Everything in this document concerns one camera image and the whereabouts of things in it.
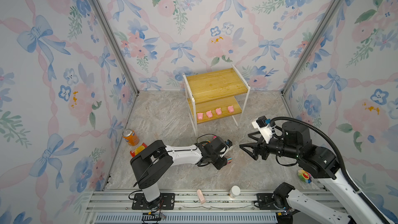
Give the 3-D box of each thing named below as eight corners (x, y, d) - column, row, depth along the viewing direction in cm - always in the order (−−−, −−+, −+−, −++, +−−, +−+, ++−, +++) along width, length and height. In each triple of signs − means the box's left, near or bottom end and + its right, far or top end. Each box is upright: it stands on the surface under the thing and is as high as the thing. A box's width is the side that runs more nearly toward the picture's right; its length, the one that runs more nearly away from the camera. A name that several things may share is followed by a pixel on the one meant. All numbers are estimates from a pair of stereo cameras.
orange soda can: (127, 147, 94) (120, 138, 85) (130, 138, 98) (123, 128, 89) (138, 147, 94) (131, 138, 85) (140, 138, 98) (134, 128, 89)
